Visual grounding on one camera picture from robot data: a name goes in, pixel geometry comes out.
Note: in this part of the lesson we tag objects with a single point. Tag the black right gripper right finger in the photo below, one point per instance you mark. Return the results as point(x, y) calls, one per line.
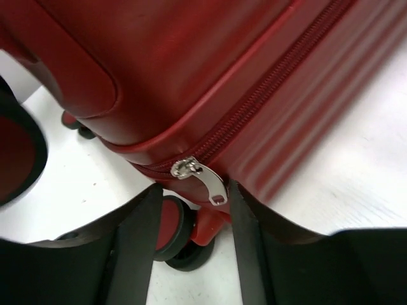
point(280, 262)

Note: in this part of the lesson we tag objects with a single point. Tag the red hard-shell suitcase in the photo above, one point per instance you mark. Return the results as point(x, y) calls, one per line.
point(198, 94)

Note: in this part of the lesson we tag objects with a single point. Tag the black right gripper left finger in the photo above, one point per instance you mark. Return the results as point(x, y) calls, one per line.
point(107, 261)

